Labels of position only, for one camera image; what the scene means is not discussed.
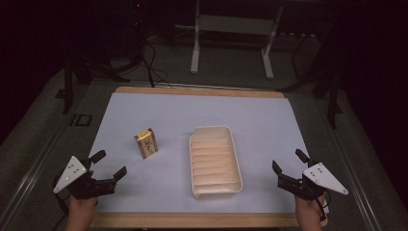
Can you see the white table mat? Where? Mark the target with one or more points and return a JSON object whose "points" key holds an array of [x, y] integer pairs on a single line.
{"points": [[256, 128]]}

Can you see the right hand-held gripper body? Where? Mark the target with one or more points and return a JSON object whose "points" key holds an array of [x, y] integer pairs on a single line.
{"points": [[322, 176]]}

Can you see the beige ribbed plastic tray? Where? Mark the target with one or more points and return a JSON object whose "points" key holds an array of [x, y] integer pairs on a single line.
{"points": [[214, 160]]}

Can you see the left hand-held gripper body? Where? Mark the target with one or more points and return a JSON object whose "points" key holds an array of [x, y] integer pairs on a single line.
{"points": [[74, 173]]}

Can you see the person's right hand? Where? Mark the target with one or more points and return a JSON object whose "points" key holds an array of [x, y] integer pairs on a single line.
{"points": [[308, 208]]}

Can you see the white metal stand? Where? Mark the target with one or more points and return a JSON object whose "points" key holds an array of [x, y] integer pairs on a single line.
{"points": [[195, 48]]}

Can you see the yellow carton box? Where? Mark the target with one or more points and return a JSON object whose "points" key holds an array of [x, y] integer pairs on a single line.
{"points": [[147, 144]]}

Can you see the person's left hand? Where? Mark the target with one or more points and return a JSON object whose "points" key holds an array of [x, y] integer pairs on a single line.
{"points": [[82, 206]]}

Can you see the black tripod stand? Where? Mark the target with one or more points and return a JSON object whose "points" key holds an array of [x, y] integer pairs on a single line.
{"points": [[333, 96], [68, 83]]}

